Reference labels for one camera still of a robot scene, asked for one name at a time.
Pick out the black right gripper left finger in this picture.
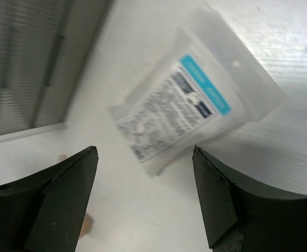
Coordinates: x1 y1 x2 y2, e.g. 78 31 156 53
0 146 98 251

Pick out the white cotton pad pack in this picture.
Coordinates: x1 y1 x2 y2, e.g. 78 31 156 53
109 4 285 176

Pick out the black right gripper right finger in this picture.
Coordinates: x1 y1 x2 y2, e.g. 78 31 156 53
192 146 307 251

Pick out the beige flat makeup box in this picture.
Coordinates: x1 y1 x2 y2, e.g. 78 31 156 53
79 213 94 239

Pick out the grey aluminium table rail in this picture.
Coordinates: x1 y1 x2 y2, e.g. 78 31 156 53
0 123 66 143

